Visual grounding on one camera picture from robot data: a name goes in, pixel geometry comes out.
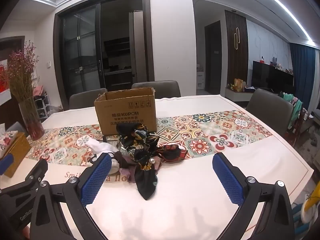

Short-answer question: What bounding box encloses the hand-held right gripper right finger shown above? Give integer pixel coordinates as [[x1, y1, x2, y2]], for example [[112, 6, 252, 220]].
[[212, 152, 293, 240]]

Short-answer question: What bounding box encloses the glass vase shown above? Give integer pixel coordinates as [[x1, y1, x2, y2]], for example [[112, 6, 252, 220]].
[[19, 97, 45, 142]]

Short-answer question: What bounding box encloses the yellow white toy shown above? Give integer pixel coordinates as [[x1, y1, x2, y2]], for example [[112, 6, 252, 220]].
[[300, 192, 320, 220]]

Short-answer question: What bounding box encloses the black red patterned scarf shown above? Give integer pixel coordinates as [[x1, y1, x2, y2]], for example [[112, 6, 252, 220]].
[[156, 143, 188, 166]]

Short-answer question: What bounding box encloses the blue curtain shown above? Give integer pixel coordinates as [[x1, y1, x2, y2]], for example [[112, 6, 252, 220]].
[[289, 42, 317, 110]]

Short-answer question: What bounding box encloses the colourful tile pattern table runner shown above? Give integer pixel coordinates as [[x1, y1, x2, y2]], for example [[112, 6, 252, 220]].
[[25, 109, 273, 167]]

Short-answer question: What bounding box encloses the dried pink flower bunch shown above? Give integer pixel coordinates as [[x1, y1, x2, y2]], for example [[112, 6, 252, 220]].
[[7, 40, 40, 103]]

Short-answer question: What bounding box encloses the white shoe rack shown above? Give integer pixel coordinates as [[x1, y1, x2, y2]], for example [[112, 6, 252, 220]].
[[32, 85, 51, 120]]

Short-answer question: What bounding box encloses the white floor appliance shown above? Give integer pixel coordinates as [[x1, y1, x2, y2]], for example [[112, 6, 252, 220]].
[[196, 71, 205, 90]]

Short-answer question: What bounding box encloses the red wall picture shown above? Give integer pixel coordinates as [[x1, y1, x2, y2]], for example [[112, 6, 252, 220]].
[[0, 60, 12, 93]]

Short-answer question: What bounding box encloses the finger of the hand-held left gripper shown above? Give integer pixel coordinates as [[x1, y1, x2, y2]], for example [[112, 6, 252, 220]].
[[24, 159, 49, 188], [0, 154, 14, 175]]

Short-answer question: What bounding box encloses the white sock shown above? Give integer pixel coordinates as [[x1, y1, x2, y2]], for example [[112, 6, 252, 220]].
[[86, 140, 118, 155]]

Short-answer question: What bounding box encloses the white television cabinet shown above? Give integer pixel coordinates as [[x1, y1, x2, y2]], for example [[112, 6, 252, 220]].
[[225, 87, 255, 103]]

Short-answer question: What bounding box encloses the black television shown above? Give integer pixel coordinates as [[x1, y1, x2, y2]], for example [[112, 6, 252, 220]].
[[251, 60, 294, 93]]

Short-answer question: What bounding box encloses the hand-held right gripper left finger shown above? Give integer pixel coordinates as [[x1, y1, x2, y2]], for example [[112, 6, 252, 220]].
[[29, 152, 113, 240]]

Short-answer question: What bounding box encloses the dark sliding glass door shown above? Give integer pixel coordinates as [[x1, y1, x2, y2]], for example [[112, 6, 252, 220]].
[[54, 0, 154, 105]]

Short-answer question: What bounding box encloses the yellow woven tissue box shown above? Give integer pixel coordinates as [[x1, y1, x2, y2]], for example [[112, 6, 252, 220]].
[[0, 130, 33, 178]]

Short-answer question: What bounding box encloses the grey dining chair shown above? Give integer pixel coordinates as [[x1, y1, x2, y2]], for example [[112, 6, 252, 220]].
[[131, 80, 181, 99], [69, 88, 108, 110], [246, 89, 294, 138]]

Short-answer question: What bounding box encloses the mauve cloth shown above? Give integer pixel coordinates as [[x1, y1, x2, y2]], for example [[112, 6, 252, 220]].
[[119, 155, 163, 178]]

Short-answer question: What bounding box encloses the black gold patterned scarf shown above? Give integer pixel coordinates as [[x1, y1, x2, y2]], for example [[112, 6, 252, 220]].
[[116, 124, 162, 201]]

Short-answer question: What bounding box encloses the silver refrigerator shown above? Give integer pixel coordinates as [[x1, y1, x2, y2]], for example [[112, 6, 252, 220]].
[[129, 10, 143, 84]]

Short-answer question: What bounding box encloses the green garment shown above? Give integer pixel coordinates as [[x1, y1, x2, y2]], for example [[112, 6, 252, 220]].
[[279, 91, 304, 130]]

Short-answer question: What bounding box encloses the brown cardboard box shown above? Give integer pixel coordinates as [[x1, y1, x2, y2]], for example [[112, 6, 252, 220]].
[[94, 87, 157, 136]]

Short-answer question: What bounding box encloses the dark wooden door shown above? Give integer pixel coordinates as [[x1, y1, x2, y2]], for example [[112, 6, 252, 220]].
[[204, 20, 222, 94]]

